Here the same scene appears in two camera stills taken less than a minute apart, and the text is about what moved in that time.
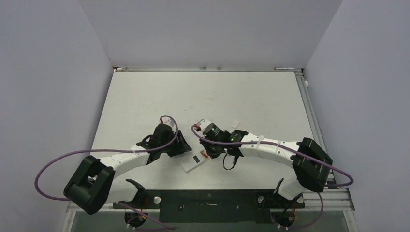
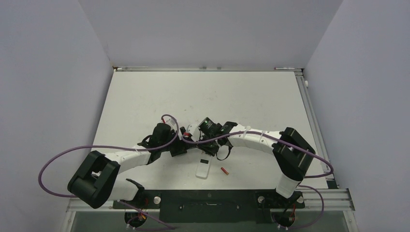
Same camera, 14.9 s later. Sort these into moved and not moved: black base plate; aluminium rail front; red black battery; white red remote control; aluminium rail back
Moved: white red remote control; red black battery
Not moved: aluminium rail back; aluminium rail front; black base plate
